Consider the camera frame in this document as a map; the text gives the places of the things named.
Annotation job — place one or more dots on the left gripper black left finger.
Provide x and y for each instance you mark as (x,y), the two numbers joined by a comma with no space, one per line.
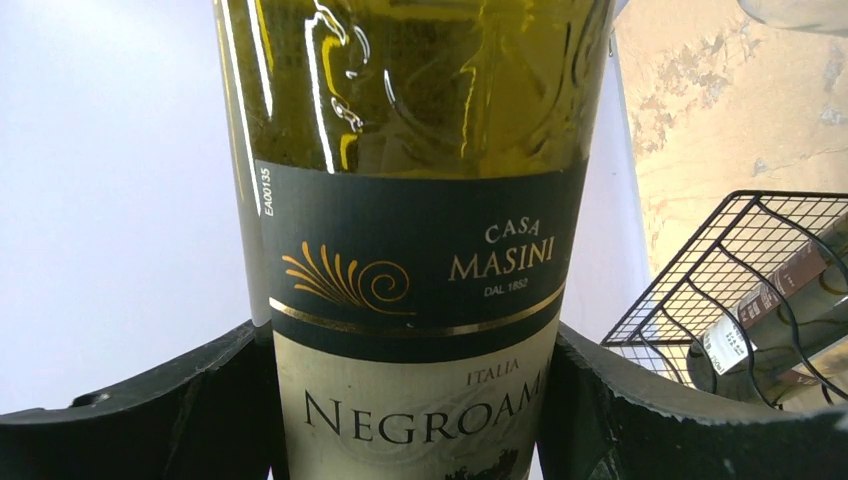
(210,413)

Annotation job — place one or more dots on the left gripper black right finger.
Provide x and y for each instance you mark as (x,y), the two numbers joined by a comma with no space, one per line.
(604,417)

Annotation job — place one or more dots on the olive wine bottle brown label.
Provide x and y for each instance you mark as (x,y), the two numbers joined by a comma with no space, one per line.
(786,335)

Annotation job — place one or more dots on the dark wine bottle Negroamaro label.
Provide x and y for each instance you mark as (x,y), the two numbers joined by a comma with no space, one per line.
(408,178)

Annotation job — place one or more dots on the black wire wine rack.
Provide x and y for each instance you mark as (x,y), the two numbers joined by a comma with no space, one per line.
(743,241)

